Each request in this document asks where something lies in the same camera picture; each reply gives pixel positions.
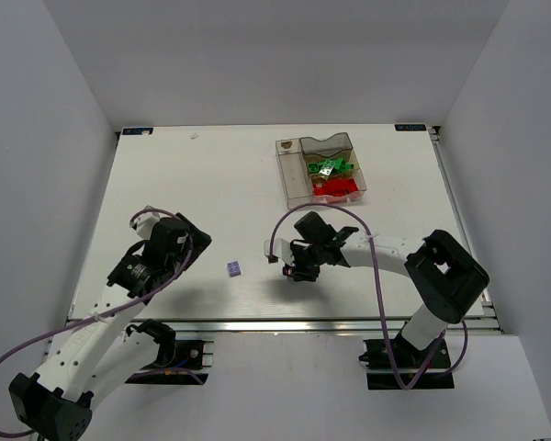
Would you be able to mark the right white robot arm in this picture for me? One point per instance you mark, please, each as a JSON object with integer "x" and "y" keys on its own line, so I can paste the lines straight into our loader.
{"x": 447, "y": 277}

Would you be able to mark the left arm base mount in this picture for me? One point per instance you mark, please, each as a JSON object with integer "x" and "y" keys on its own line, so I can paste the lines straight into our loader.
{"x": 180, "y": 361}

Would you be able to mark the clear front container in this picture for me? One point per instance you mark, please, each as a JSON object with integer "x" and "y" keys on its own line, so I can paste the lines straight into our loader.
{"x": 349, "y": 198}

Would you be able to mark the blue label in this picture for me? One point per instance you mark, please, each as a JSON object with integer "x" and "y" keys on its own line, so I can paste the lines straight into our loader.
{"x": 407, "y": 127}
{"x": 137, "y": 131}

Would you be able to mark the blue label right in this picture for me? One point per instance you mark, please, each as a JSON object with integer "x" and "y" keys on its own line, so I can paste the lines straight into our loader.
{"x": 407, "y": 127}

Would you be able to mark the red lego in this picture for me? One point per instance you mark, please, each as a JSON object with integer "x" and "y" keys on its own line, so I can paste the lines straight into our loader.
{"x": 335, "y": 188}

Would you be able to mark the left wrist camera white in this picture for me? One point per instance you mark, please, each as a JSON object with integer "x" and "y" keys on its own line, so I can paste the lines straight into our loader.
{"x": 143, "y": 224}

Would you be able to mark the tan amber middle container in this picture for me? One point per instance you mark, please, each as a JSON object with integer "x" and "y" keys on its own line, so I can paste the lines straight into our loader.
{"x": 317, "y": 179}

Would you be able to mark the dark smoked container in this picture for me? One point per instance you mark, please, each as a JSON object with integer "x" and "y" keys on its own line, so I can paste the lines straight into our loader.
{"x": 333, "y": 147}

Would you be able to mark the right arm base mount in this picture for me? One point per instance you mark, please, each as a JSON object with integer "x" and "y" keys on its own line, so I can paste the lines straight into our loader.
{"x": 380, "y": 376}

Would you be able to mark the green lego plate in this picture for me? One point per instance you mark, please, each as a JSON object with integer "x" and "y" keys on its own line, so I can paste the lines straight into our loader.
{"x": 330, "y": 167}

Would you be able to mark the clear long narrow container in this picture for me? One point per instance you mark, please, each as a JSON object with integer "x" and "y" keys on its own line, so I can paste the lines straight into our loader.
{"x": 293, "y": 172}

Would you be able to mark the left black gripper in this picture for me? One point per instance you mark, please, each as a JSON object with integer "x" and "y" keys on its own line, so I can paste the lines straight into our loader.
{"x": 195, "y": 234}

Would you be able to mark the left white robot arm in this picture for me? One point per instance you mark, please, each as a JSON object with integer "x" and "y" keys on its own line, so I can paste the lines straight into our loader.
{"x": 58, "y": 399}

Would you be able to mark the blue label left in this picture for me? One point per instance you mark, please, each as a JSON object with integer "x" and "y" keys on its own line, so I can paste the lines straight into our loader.
{"x": 137, "y": 131}

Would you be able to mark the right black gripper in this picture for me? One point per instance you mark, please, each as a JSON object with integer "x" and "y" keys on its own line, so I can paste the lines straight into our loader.
{"x": 300, "y": 259}

